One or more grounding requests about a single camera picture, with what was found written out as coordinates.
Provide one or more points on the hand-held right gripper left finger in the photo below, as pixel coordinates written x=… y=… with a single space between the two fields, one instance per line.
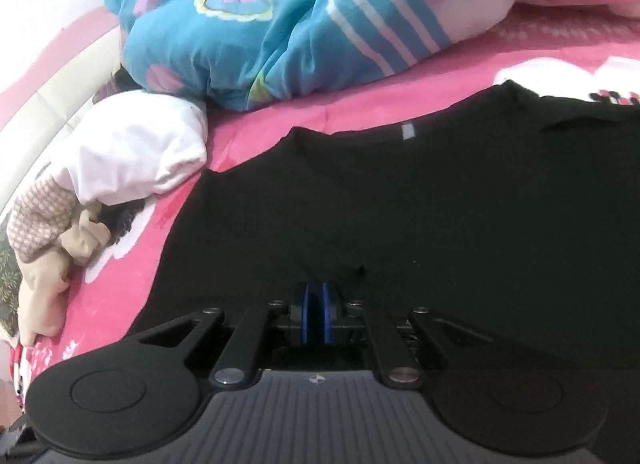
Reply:
x=304 y=314

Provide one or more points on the beige garment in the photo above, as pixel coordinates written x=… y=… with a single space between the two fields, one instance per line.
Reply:
x=45 y=294

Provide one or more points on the green leaf-patterned pillow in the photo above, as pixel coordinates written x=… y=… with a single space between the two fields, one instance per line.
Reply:
x=7 y=284

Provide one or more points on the black t-shirt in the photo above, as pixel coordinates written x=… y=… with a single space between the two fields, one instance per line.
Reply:
x=400 y=194

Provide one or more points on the white garment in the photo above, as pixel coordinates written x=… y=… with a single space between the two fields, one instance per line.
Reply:
x=135 y=149

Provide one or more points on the pink and white headboard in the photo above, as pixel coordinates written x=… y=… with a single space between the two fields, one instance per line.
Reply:
x=40 y=109

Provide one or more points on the blue and pink quilt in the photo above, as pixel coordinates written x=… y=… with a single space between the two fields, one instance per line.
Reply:
x=300 y=19

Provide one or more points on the pink floral blanket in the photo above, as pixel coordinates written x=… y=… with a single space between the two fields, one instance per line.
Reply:
x=300 y=114

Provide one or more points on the checked fuzzy garment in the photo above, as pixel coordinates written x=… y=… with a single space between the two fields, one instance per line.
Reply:
x=40 y=224

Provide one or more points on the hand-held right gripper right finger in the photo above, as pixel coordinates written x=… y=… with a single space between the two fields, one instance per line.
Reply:
x=330 y=314

